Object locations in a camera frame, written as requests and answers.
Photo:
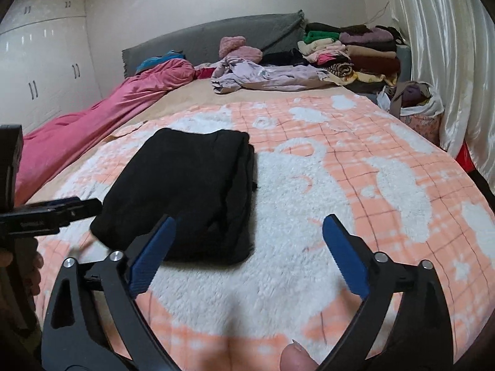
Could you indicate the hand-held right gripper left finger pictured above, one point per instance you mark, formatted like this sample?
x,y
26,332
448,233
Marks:
x,y
151,255

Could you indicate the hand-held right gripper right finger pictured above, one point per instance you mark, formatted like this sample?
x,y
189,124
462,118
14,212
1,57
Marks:
x,y
346,257

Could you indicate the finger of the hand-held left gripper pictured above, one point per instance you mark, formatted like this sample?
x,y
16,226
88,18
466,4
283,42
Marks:
x,y
50,214

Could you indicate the black sweater with orange cuffs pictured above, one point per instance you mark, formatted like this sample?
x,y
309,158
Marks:
x,y
185,193

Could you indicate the bag of clothes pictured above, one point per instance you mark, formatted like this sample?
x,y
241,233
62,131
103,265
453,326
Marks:
x,y
413,104

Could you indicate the stack of folded clothes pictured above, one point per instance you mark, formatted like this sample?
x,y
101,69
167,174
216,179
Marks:
x,y
359,54

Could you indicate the person's left hand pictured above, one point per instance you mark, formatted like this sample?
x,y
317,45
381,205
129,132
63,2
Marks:
x,y
33,274

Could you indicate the person's right hand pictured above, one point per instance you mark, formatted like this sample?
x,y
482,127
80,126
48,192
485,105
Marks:
x,y
297,357

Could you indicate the peach and white plaid blanket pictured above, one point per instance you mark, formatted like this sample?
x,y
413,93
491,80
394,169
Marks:
x,y
309,185

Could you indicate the pink quilt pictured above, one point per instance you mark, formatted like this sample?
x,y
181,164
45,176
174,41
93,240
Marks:
x,y
96,123

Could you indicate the white wardrobe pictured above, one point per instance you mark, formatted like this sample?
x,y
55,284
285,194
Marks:
x,y
42,54

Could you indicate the red object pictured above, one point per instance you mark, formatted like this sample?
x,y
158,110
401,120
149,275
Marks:
x,y
465,158

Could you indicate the blue cloth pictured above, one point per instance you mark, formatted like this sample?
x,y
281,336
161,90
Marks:
x,y
158,62

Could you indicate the red cloth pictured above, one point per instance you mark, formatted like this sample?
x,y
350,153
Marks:
x,y
205,72

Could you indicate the lilac crumpled garment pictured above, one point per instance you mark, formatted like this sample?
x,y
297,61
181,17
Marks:
x,y
270,77

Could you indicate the grey cushion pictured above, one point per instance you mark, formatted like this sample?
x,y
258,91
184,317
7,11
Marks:
x,y
405,62

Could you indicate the black crumpled garment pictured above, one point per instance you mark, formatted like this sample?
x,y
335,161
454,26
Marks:
x,y
284,58

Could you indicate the grey bed headboard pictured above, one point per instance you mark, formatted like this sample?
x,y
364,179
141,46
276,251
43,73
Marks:
x,y
201,38

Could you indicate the pink knitted garment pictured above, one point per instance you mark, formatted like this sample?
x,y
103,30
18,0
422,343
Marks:
x,y
238,48

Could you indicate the white satin curtain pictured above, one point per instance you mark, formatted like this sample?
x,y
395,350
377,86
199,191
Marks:
x,y
444,54

